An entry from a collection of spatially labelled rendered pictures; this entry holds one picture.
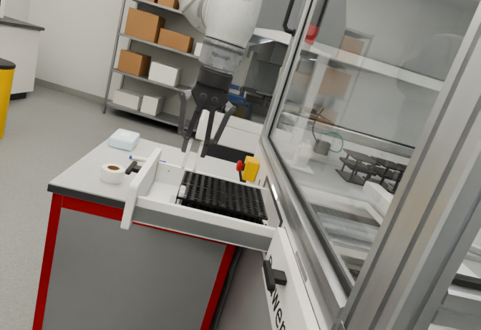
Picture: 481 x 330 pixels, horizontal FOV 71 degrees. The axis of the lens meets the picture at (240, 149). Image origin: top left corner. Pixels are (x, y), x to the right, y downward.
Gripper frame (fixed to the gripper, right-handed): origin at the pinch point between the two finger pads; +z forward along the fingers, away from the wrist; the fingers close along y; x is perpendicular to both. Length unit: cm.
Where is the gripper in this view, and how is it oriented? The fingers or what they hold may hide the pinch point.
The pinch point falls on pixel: (192, 154)
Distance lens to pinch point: 78.8
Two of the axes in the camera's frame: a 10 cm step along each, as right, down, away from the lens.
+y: 9.5, 2.8, 1.2
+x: -0.4, -2.8, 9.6
